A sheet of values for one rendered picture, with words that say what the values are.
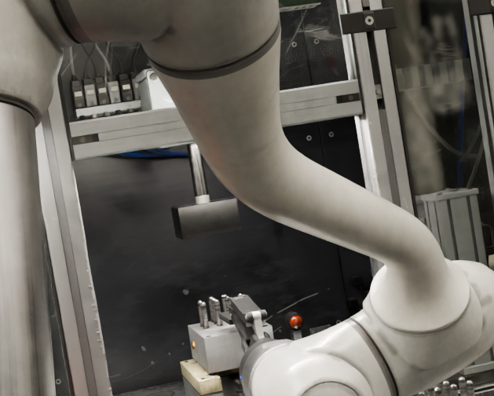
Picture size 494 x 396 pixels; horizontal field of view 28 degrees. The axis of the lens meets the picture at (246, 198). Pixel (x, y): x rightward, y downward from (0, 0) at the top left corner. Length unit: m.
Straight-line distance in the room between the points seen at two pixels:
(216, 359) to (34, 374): 0.76
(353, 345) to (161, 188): 0.68
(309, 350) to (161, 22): 0.47
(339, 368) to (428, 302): 0.11
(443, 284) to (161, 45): 0.44
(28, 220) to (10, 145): 0.05
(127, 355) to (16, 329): 1.06
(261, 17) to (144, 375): 1.06
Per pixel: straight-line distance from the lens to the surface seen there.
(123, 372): 1.64
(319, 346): 1.01
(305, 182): 0.81
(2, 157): 0.61
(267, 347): 1.12
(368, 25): 1.26
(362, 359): 1.01
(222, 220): 1.38
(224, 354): 1.34
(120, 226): 1.61
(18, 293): 0.59
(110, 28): 0.65
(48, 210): 1.18
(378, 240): 0.90
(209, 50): 0.66
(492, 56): 1.33
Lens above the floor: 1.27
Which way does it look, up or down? 3 degrees down
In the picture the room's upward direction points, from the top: 9 degrees counter-clockwise
